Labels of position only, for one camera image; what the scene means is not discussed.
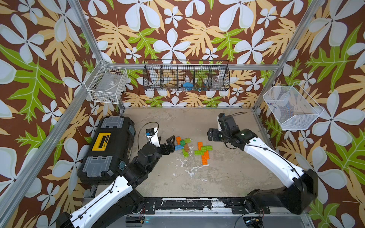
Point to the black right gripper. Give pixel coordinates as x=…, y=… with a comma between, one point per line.
x=215, y=132

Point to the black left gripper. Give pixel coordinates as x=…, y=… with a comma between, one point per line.
x=169, y=147

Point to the blue brick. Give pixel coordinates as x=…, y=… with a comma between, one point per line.
x=179, y=147

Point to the orange brick front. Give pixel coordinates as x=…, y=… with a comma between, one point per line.
x=178, y=139

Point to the orange brick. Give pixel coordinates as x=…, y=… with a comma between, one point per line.
x=204, y=161
x=200, y=145
x=206, y=155
x=178, y=139

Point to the tan brick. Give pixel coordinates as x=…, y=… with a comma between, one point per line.
x=186, y=148

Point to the lime brick front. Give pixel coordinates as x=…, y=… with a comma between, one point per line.
x=185, y=154

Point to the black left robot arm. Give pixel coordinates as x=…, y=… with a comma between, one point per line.
x=121, y=197

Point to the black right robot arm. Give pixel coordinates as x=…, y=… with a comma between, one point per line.
x=300, y=186

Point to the black yellow toolbox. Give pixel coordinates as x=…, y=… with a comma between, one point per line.
x=109, y=152

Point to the white mesh basket right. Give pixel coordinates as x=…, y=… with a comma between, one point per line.
x=292, y=106

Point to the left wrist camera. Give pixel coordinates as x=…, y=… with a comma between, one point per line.
x=152, y=136

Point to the black wire basket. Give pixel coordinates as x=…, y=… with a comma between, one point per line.
x=186, y=75

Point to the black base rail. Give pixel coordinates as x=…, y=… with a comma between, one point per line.
x=152, y=204

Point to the white wire basket left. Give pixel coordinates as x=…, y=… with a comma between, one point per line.
x=106, y=83

